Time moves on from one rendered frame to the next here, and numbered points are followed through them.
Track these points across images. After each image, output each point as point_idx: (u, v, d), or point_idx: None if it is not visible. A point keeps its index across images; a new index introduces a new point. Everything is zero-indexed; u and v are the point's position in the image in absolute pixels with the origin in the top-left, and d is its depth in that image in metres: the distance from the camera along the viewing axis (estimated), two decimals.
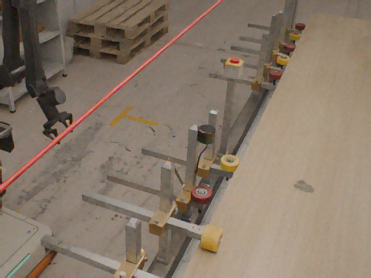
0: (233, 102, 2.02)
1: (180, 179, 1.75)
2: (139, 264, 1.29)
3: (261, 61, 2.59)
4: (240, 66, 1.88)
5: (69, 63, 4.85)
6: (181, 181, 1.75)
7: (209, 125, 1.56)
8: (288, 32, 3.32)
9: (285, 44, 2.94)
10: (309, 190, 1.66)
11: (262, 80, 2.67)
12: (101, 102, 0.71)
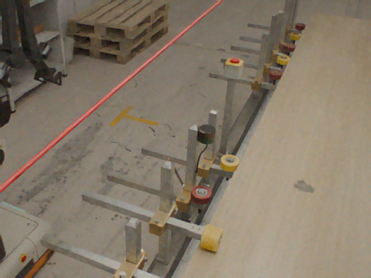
0: (233, 102, 2.02)
1: (180, 179, 1.75)
2: (139, 264, 1.29)
3: (261, 61, 2.59)
4: (240, 66, 1.88)
5: (69, 63, 4.85)
6: (181, 181, 1.75)
7: (209, 125, 1.56)
8: (288, 32, 3.32)
9: (285, 44, 2.94)
10: (309, 190, 1.66)
11: (262, 80, 2.67)
12: (101, 102, 0.71)
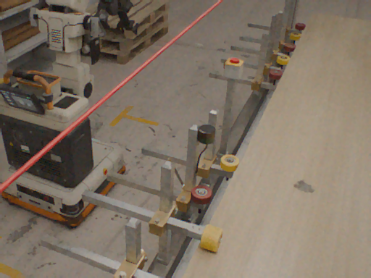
0: (233, 102, 2.02)
1: (180, 179, 1.75)
2: (139, 264, 1.29)
3: (261, 61, 2.59)
4: (240, 66, 1.88)
5: None
6: (181, 181, 1.75)
7: (209, 125, 1.56)
8: (288, 32, 3.32)
9: (285, 44, 2.94)
10: (309, 190, 1.66)
11: (262, 80, 2.67)
12: (101, 102, 0.71)
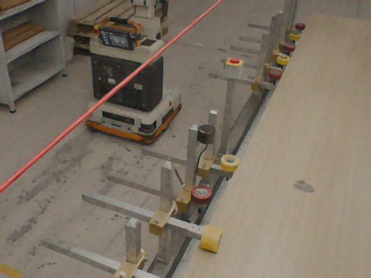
0: (233, 102, 2.02)
1: (180, 179, 1.75)
2: (139, 264, 1.29)
3: (261, 61, 2.59)
4: (240, 66, 1.88)
5: (69, 63, 4.85)
6: (181, 181, 1.75)
7: (209, 125, 1.56)
8: (288, 32, 3.32)
9: (285, 44, 2.94)
10: (309, 190, 1.66)
11: (262, 80, 2.67)
12: (101, 102, 0.71)
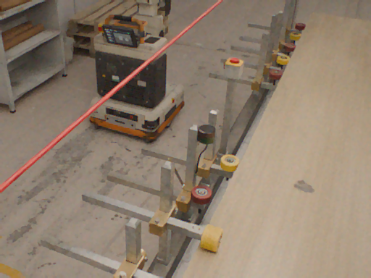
0: (233, 102, 2.02)
1: (180, 179, 1.75)
2: (139, 264, 1.29)
3: (261, 61, 2.59)
4: (240, 66, 1.88)
5: (69, 63, 4.85)
6: (181, 181, 1.75)
7: (209, 125, 1.56)
8: (288, 32, 3.32)
9: (285, 44, 2.94)
10: (309, 190, 1.66)
11: (262, 80, 2.67)
12: (101, 102, 0.71)
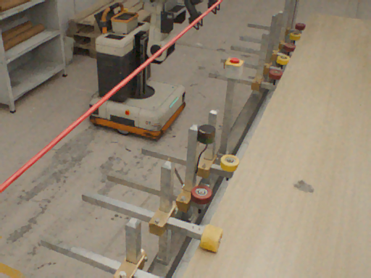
0: (233, 102, 2.02)
1: (180, 179, 1.75)
2: (139, 264, 1.29)
3: (261, 61, 2.59)
4: (240, 66, 1.88)
5: (69, 63, 4.85)
6: (181, 181, 1.75)
7: (209, 125, 1.56)
8: (288, 32, 3.32)
9: (285, 44, 2.94)
10: (309, 190, 1.66)
11: (262, 80, 2.67)
12: (101, 102, 0.71)
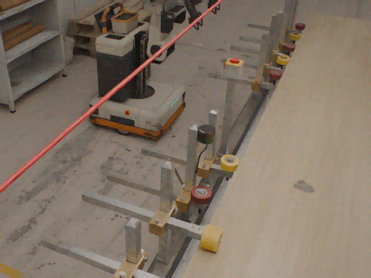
0: (233, 102, 2.02)
1: (180, 179, 1.75)
2: (139, 264, 1.29)
3: (261, 61, 2.59)
4: (240, 66, 1.88)
5: (69, 63, 4.85)
6: (181, 181, 1.75)
7: (209, 125, 1.56)
8: (288, 32, 3.32)
9: (285, 44, 2.94)
10: (309, 190, 1.66)
11: (262, 80, 2.67)
12: (101, 102, 0.71)
